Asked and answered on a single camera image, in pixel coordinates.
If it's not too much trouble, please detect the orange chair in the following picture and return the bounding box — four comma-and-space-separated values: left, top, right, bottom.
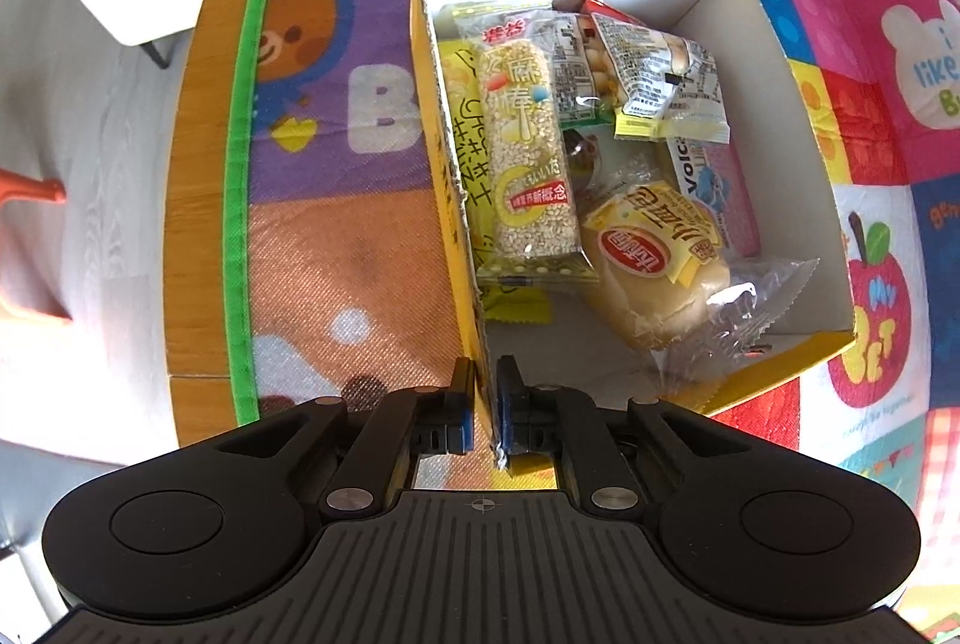
0, 168, 72, 324

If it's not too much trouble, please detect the yellow snack packet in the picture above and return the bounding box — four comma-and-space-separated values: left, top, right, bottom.
439, 40, 552, 324

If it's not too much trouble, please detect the bread bun packet yellow label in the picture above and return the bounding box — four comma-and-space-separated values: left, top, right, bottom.
581, 179, 818, 383

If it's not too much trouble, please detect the colourful printed play mat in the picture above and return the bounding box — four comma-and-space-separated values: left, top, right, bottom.
229, 0, 960, 644

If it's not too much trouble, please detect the pink tissue pack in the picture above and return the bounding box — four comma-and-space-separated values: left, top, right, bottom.
671, 134, 762, 259

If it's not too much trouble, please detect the sesame stick packet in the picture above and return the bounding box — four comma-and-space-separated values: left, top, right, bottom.
454, 3, 601, 285

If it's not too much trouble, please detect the wooden low table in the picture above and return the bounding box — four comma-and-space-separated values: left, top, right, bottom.
169, 0, 271, 428

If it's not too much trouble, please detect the yellow cardboard box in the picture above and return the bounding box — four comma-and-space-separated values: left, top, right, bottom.
409, 0, 857, 473

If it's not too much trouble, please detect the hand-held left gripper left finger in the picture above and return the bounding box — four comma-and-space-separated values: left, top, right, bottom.
216, 357, 476, 519

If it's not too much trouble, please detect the silver bean snack packet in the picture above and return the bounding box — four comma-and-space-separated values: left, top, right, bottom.
589, 12, 732, 145
551, 10, 627, 124

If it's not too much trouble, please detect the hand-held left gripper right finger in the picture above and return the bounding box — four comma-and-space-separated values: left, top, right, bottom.
497, 355, 760, 519

